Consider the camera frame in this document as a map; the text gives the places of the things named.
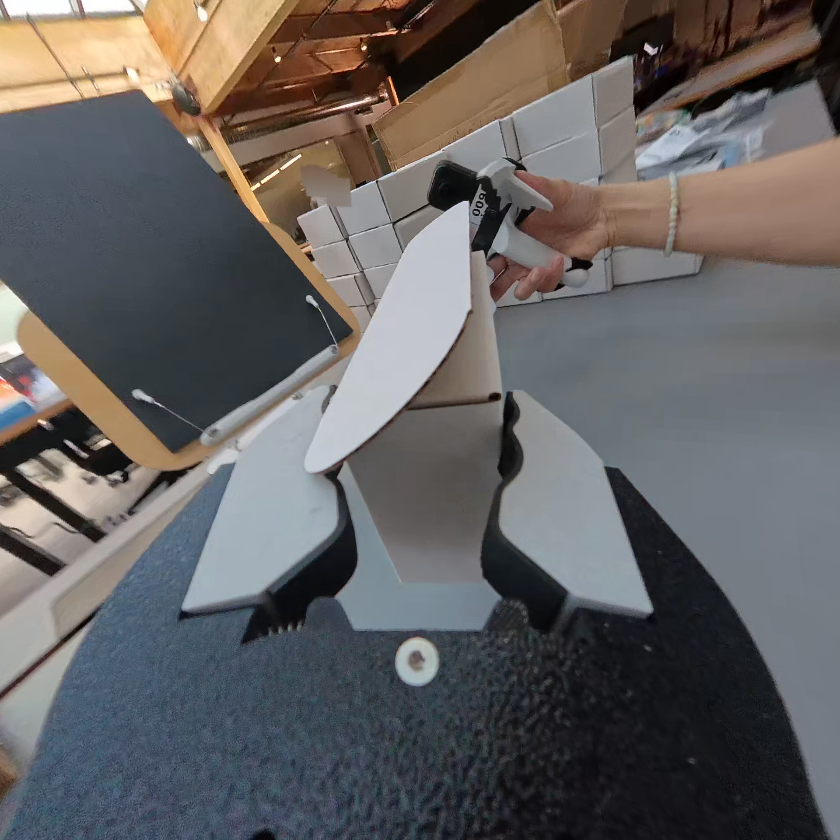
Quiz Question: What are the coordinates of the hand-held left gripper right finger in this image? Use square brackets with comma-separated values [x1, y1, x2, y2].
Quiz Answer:
[481, 389, 655, 632]

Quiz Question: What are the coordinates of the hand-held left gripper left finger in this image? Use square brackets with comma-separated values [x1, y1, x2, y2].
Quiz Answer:
[180, 385, 361, 624]

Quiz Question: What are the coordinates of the white cardboard box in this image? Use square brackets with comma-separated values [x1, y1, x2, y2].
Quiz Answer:
[304, 202, 506, 585]

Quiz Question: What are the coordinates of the person's right forearm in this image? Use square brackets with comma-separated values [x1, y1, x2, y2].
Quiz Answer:
[610, 138, 840, 270]

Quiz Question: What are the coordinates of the person's right hand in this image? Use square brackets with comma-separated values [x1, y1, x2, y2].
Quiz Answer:
[489, 172, 619, 303]

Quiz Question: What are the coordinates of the large brown cardboard carton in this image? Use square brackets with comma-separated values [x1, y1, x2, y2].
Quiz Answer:
[371, 0, 631, 173]

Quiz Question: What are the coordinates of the stack of white boxes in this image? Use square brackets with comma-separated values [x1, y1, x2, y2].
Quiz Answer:
[297, 56, 706, 316]

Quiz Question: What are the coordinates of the wooden desk with black legs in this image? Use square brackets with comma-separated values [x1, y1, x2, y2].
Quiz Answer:
[0, 394, 165, 578]

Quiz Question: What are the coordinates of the pale bead bracelet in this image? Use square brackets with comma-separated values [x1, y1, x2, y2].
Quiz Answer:
[663, 172, 681, 257]

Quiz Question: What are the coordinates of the black book stand wooden frame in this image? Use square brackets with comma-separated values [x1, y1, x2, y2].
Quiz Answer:
[0, 90, 362, 470]

